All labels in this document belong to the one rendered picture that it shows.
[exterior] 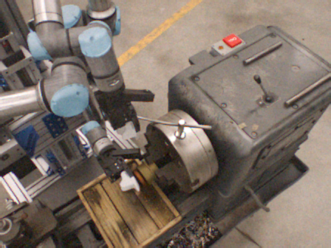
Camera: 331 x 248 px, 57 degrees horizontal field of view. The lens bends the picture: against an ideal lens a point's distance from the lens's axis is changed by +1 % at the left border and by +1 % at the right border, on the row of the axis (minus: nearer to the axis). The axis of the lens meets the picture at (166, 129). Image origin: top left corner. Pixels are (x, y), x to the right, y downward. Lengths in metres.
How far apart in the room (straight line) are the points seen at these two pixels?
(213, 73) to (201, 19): 2.36
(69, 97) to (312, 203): 1.96
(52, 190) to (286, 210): 1.63
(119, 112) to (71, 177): 1.40
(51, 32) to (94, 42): 0.17
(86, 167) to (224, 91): 1.32
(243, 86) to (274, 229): 1.35
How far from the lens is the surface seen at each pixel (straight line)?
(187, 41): 3.29
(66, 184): 2.21
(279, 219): 2.37
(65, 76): 1.03
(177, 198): 1.38
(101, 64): 0.79
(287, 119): 1.17
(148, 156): 1.14
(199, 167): 1.09
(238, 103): 1.16
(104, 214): 1.35
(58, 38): 0.89
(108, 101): 0.85
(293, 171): 1.92
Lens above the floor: 2.15
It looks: 57 degrees down
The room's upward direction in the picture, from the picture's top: straight up
